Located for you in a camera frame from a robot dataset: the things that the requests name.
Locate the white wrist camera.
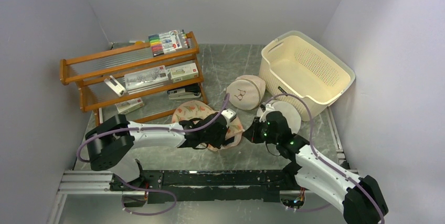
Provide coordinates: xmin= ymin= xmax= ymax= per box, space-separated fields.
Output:
xmin=258 ymin=103 xmax=275 ymax=122
xmin=221 ymin=109 xmax=237 ymax=124

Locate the orange wooden shelf rack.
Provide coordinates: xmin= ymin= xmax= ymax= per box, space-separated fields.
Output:
xmin=59 ymin=31 xmax=208 ymax=125

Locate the white red pen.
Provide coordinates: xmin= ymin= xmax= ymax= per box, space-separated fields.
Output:
xmin=97 ymin=108 xmax=103 ymax=124

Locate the colour marker pen pack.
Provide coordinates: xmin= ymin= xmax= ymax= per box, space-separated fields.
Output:
xmin=148 ymin=30 xmax=191 ymax=57

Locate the white mesh bag grey zipper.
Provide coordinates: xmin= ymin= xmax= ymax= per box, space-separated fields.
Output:
xmin=256 ymin=100 xmax=302 ymax=134

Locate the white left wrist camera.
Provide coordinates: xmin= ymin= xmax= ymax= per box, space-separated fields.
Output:
xmin=221 ymin=109 xmax=237 ymax=124

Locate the grey printed flat box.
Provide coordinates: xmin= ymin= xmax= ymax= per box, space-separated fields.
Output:
xmin=124 ymin=65 xmax=169 ymax=93

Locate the green white staples box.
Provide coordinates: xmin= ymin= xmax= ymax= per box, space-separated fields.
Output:
xmin=169 ymin=62 xmax=199 ymax=83

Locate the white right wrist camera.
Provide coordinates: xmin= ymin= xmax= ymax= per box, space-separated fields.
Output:
xmin=258 ymin=103 xmax=275 ymax=122

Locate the white clip tool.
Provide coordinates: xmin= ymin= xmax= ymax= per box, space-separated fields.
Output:
xmin=103 ymin=76 xmax=126 ymax=97

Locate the white mesh bag beige zipper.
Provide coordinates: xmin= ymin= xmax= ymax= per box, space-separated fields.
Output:
xmin=226 ymin=75 xmax=266 ymax=111

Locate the aluminium frame rail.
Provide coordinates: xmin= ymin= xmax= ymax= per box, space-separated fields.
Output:
xmin=47 ymin=169 xmax=373 ymax=224

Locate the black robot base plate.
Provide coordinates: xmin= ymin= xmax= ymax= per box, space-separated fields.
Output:
xmin=130 ymin=169 xmax=301 ymax=202

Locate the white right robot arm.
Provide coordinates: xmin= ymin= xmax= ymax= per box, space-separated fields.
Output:
xmin=242 ymin=111 xmax=388 ymax=223

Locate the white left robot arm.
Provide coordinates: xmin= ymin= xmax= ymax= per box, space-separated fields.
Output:
xmin=78 ymin=109 xmax=236 ymax=190

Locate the cream plastic laundry basket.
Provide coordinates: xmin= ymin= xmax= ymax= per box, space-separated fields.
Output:
xmin=259 ymin=30 xmax=356 ymax=121

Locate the small green staples box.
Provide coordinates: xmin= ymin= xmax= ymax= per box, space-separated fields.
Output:
xmin=115 ymin=98 xmax=144 ymax=114

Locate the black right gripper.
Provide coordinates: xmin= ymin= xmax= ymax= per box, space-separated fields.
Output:
xmin=242 ymin=116 xmax=280 ymax=145

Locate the black white stapler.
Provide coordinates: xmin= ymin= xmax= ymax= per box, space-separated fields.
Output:
xmin=167 ymin=88 xmax=202 ymax=100

